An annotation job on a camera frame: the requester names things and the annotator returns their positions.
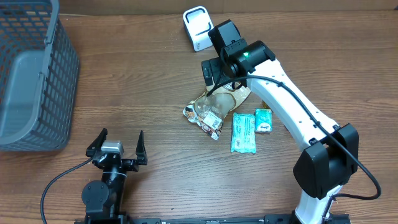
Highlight teal wipes packet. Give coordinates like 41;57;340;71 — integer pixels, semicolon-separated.
231;113;256;154

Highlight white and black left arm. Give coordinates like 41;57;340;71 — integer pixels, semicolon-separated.
81;128;148;224

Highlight white barcode scanner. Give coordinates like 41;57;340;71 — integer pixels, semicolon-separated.
182;6;214;52

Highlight small teal white box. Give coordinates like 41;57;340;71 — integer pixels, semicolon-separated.
255;108;272;133

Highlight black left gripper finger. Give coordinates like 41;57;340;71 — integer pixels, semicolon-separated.
86;128;108;157
136;130;148;166

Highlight yellow oil bottle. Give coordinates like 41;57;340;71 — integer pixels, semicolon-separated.
262;101;271;110

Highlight brown white snack bag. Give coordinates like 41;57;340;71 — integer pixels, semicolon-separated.
182;83;251;140

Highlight dark grey plastic basket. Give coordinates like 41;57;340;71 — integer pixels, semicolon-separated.
1;0;80;151

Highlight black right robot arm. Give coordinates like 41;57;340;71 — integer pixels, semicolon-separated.
208;20;359;223

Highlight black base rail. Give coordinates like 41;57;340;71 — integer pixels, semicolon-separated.
74;213;352;224

